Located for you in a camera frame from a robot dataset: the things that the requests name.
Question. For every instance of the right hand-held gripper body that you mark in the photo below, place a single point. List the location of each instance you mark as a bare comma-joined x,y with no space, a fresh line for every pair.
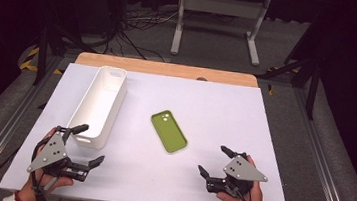
243,169

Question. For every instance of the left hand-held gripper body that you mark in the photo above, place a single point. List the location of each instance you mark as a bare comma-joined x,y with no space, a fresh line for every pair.
50,150

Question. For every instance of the white plastic storage bin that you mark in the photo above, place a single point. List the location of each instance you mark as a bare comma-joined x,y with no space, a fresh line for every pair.
99,105

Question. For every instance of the green phone case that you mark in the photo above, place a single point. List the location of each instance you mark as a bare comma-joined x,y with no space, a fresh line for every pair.
169,131

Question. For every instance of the person's left hand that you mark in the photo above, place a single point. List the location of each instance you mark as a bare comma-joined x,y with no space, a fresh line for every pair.
57,182

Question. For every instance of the person's right hand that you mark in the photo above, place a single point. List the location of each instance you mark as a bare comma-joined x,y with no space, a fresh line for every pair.
256,199

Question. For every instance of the white board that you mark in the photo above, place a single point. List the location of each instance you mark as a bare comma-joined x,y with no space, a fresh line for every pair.
198,116

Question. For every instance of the black tripod stand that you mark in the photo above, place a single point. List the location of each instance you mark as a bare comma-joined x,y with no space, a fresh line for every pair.
41,59

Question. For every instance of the yellow black floor tape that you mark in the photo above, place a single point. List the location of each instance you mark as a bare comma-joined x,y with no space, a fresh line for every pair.
28,64

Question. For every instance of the black metal stand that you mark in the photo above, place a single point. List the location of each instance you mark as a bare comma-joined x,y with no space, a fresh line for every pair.
313,94

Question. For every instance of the white metal stand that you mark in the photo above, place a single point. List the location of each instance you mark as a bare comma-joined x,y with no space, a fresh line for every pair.
223,6

